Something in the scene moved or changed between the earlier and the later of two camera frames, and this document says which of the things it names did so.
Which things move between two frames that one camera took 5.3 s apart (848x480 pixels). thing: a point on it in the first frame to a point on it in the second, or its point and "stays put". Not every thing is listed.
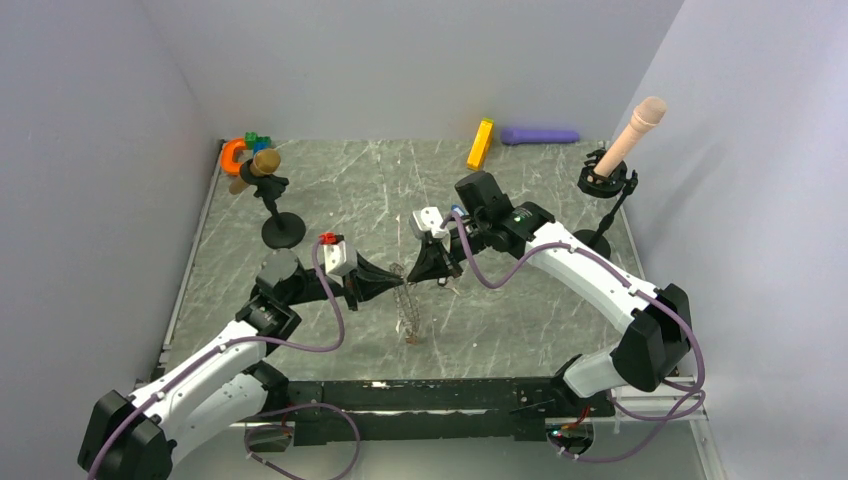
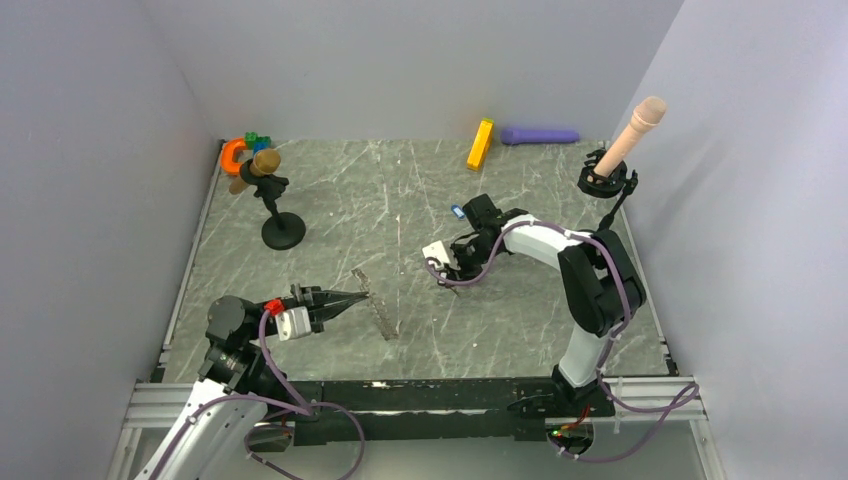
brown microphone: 265,162 stays put
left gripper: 368,270 to 314,297
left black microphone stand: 283,230 stays put
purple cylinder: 514,136 stays put
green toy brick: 251,138 stays put
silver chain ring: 407,303 to 378,307
